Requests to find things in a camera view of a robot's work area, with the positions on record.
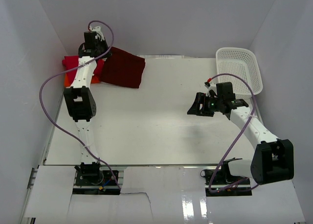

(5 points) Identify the dark red t-shirt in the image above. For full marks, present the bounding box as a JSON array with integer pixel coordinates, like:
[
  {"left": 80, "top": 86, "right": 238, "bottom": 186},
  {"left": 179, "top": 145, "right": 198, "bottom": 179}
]
[{"left": 99, "top": 47, "right": 145, "bottom": 89}]

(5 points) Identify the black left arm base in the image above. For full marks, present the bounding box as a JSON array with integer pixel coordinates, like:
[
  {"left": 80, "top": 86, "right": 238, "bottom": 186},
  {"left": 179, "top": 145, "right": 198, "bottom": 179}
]
[{"left": 72, "top": 165, "right": 120, "bottom": 195}]

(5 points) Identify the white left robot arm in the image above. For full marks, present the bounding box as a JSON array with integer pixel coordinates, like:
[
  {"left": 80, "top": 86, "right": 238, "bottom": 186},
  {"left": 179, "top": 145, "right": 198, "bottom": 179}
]
[{"left": 64, "top": 28, "right": 109, "bottom": 185}]

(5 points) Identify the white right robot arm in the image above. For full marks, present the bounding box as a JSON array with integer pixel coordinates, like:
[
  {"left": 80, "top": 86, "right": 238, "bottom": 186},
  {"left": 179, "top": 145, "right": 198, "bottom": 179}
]
[{"left": 187, "top": 82, "right": 294, "bottom": 185}]

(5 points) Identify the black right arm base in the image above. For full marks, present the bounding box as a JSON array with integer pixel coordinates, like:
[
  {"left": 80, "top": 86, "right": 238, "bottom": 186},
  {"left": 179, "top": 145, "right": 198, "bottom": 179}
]
[{"left": 200, "top": 169, "right": 252, "bottom": 197}]

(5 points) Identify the folded bright red t-shirt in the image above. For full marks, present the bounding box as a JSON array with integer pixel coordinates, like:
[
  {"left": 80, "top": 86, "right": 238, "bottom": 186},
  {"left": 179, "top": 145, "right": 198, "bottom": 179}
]
[{"left": 62, "top": 56, "right": 105, "bottom": 82}]

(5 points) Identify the white perforated plastic basket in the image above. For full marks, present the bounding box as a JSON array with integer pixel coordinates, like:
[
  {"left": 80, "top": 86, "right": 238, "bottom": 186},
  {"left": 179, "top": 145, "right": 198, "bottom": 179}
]
[{"left": 216, "top": 47, "right": 263, "bottom": 99}]

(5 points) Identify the folded orange t-shirt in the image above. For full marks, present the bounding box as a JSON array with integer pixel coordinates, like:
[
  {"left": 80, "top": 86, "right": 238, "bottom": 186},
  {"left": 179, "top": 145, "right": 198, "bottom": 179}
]
[{"left": 64, "top": 73, "right": 101, "bottom": 88}]

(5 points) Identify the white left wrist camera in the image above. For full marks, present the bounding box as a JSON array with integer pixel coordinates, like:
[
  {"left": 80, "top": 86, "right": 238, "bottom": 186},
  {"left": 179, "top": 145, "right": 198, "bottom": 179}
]
[{"left": 89, "top": 25, "right": 104, "bottom": 41}]

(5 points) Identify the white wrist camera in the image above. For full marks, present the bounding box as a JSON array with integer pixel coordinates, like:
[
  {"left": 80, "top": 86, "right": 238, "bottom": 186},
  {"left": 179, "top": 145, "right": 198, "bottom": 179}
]
[
  {"left": 204, "top": 78, "right": 217, "bottom": 98},
  {"left": 89, "top": 25, "right": 104, "bottom": 41}
]

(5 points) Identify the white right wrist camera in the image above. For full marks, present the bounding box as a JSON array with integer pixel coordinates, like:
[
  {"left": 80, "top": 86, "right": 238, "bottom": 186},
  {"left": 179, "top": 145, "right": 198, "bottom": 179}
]
[{"left": 204, "top": 78, "right": 217, "bottom": 98}]

